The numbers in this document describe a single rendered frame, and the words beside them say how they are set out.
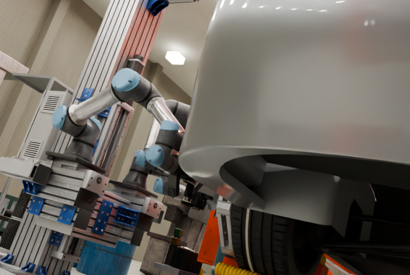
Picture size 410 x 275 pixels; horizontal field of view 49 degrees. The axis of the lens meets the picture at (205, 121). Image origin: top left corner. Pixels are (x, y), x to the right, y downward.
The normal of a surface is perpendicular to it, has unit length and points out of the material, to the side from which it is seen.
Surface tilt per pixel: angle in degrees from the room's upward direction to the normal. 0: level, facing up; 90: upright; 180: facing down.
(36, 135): 90
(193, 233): 90
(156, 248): 90
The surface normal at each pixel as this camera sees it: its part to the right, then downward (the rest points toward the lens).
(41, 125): -0.46, -0.39
